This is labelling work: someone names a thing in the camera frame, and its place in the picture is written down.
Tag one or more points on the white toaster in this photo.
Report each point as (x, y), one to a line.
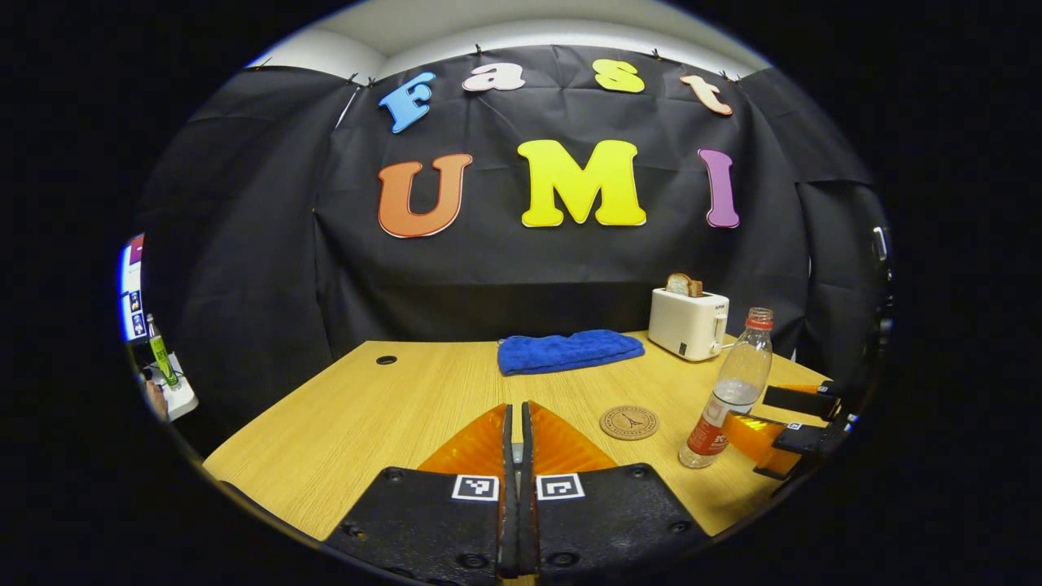
(684, 325)

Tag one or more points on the toasted bread slice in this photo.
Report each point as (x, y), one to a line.
(684, 285)

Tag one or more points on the round brown coaster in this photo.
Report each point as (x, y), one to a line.
(629, 422)

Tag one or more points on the clear plastic water bottle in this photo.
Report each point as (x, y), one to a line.
(733, 391)

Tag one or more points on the blue folded towel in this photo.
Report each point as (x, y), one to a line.
(570, 352)

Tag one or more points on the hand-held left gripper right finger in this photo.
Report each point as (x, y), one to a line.
(529, 521)

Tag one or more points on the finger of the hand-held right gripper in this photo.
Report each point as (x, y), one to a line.
(802, 401)
(810, 439)

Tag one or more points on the black backdrop cloth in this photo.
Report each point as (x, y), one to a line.
(505, 268)

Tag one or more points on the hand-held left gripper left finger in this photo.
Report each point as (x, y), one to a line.
(506, 521)

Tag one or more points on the computer monitor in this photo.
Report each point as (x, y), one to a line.
(132, 285)

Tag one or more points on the small white desk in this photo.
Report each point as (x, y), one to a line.
(181, 399)

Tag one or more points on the green drink bottle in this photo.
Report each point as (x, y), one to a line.
(161, 354)

